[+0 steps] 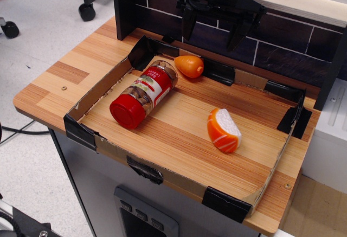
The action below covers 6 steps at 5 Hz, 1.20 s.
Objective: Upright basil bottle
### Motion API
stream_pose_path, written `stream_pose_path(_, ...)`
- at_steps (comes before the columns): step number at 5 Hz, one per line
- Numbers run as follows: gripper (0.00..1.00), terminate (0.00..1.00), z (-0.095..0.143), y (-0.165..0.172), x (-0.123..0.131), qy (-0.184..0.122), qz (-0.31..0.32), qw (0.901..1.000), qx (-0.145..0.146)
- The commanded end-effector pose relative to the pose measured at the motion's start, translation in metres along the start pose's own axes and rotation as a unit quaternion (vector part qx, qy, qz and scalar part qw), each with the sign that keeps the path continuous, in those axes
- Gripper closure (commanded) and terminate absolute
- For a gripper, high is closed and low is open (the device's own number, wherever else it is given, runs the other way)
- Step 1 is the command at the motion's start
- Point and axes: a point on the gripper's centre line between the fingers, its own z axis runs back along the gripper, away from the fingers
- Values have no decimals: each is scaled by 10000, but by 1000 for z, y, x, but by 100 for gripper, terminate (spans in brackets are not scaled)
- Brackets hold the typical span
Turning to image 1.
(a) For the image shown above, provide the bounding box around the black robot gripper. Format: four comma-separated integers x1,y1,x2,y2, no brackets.
176,0,267,51

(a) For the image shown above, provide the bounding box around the toy salmon sushi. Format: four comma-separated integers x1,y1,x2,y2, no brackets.
207,108,242,153

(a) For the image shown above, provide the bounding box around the black floor cable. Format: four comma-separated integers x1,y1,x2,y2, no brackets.
0,119,51,145

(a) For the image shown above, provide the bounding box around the orange toy carrot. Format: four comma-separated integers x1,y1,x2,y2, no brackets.
174,55,204,78

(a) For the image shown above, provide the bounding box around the grey control panel with buttons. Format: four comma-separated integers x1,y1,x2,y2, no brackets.
114,187,179,237

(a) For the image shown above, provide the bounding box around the black caster wheel left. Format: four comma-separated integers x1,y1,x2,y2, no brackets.
0,17,20,39

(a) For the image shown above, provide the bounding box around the black metal bracket corner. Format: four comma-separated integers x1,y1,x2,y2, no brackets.
1,195,61,237

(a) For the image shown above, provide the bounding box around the basil bottle red lid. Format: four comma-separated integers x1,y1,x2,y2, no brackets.
109,60,179,130

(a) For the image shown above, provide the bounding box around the cardboard fence with black tape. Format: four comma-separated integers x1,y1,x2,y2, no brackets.
64,36,319,222

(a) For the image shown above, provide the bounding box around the dark brick backsplash panel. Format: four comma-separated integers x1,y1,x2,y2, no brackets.
114,0,346,110

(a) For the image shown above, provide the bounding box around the white side cabinet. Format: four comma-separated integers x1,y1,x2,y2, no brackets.
302,79,346,193

